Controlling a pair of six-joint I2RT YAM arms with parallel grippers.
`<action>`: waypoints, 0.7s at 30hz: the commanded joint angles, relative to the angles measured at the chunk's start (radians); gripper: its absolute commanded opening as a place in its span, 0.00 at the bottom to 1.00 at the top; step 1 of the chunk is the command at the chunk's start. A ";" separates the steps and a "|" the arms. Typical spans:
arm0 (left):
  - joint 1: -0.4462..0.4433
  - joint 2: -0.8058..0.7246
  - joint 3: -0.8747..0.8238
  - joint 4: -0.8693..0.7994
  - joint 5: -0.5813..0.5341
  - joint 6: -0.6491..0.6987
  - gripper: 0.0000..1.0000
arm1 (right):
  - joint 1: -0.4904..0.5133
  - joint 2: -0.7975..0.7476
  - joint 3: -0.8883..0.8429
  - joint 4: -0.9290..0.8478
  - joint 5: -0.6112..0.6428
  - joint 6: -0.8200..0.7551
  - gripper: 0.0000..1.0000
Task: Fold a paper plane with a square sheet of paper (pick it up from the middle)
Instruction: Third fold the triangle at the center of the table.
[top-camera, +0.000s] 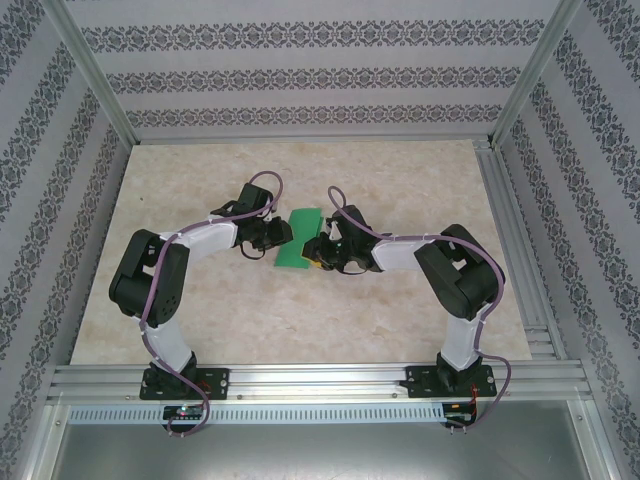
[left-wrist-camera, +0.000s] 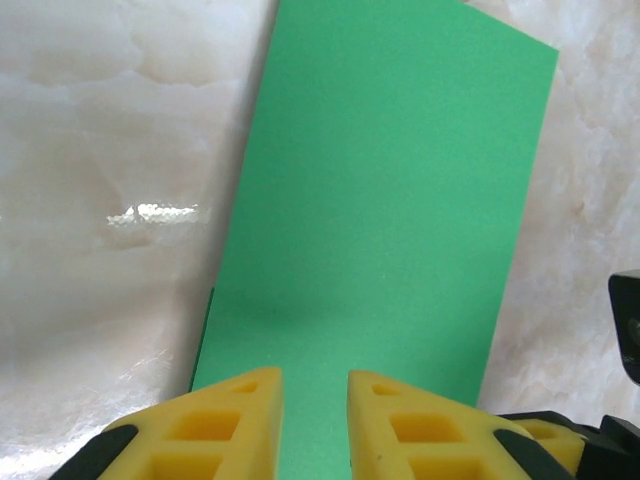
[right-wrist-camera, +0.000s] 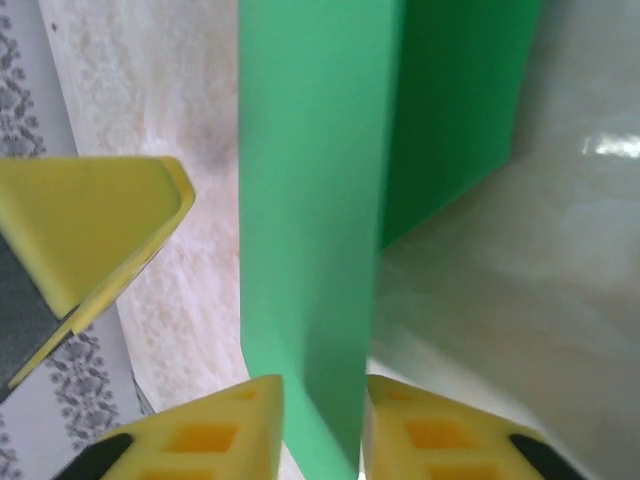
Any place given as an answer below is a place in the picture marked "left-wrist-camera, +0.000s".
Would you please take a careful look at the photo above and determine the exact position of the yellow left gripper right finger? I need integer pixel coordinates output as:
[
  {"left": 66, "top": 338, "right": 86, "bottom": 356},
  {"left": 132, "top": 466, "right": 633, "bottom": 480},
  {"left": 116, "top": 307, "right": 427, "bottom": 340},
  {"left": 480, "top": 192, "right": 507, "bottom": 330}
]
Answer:
[{"left": 347, "top": 369, "right": 577, "bottom": 480}]

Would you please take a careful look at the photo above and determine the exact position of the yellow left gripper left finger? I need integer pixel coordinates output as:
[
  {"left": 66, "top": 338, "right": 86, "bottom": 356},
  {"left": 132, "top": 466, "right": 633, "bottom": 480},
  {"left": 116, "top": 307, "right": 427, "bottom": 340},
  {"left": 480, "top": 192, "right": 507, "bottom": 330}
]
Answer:
[{"left": 58, "top": 366, "right": 287, "bottom": 480}]

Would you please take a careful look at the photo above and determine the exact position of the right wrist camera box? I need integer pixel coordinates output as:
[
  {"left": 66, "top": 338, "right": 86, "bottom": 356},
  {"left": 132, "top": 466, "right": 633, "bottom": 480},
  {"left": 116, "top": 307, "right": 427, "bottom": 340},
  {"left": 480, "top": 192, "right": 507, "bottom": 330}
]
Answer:
[{"left": 607, "top": 268, "right": 640, "bottom": 386}]

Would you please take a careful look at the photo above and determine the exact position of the green paper sheet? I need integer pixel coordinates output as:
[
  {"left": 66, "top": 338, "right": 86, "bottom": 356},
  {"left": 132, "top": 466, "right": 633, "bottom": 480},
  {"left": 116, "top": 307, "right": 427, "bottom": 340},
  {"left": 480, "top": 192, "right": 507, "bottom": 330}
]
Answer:
[{"left": 188, "top": 0, "right": 560, "bottom": 480}]

